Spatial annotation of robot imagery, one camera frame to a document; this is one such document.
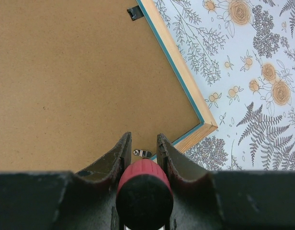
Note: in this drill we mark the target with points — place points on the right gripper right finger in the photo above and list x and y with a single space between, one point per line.
226 200

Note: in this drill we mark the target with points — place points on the floral patterned table mat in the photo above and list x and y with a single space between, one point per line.
241 54

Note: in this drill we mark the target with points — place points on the blue picture frame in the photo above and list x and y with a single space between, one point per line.
75 75

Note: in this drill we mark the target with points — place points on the red handled screwdriver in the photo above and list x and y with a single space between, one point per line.
144 199

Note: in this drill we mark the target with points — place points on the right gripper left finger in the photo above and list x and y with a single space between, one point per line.
65 200

